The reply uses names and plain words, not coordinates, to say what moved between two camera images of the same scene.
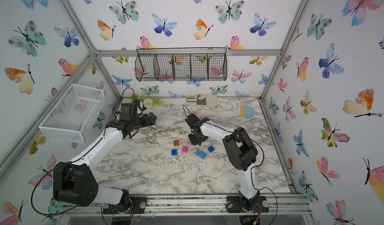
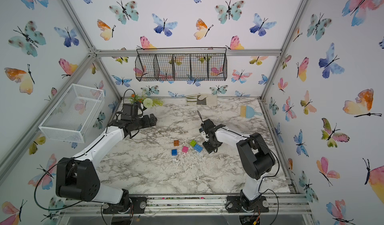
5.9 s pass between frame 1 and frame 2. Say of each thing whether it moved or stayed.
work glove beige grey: stayed
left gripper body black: stayed
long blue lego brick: moved
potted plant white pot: stayed
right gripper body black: moved
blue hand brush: stayed
